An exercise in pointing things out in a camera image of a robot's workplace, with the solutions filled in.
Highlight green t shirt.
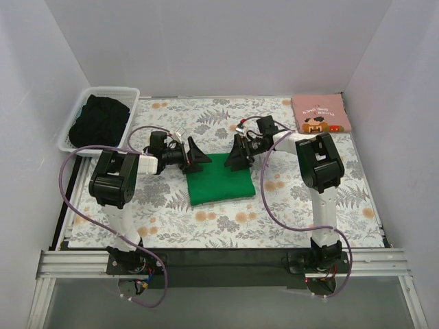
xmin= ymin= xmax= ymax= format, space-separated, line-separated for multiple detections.
xmin=186 ymin=154 xmax=256 ymax=206

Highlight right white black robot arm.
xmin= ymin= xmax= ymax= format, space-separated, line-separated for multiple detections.
xmin=224 ymin=116 xmax=345 ymax=273

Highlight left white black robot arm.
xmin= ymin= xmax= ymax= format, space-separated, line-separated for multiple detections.
xmin=88 ymin=131 xmax=212 ymax=274

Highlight floral patterned table mat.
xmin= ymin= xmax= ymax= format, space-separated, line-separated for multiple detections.
xmin=67 ymin=97 xmax=384 ymax=249

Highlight folded pink printed t shirt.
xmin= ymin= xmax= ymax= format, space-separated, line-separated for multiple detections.
xmin=292 ymin=94 xmax=351 ymax=134

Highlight black clothes in basket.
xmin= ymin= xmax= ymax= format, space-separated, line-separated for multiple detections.
xmin=69 ymin=95 xmax=130 ymax=148

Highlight white plastic laundry basket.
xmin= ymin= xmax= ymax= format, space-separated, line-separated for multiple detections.
xmin=58 ymin=86 xmax=140 ymax=153

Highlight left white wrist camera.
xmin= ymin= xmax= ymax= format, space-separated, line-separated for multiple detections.
xmin=169 ymin=127 xmax=186 ymax=144

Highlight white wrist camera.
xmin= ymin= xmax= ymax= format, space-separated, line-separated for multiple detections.
xmin=235 ymin=119 xmax=248 ymax=136
xmin=169 ymin=127 xmax=186 ymax=144

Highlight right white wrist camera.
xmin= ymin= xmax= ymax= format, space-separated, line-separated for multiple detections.
xmin=235 ymin=119 xmax=248 ymax=136

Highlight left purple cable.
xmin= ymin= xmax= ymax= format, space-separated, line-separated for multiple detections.
xmin=58 ymin=125 xmax=176 ymax=308

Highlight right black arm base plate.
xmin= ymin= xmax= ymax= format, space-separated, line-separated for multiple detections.
xmin=281 ymin=249 xmax=349 ymax=275

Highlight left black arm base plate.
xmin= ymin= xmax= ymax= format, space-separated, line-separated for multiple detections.
xmin=106 ymin=252 xmax=163 ymax=275

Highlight aluminium frame rail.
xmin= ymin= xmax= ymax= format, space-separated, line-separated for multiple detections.
xmin=27 ymin=248 xmax=427 ymax=328

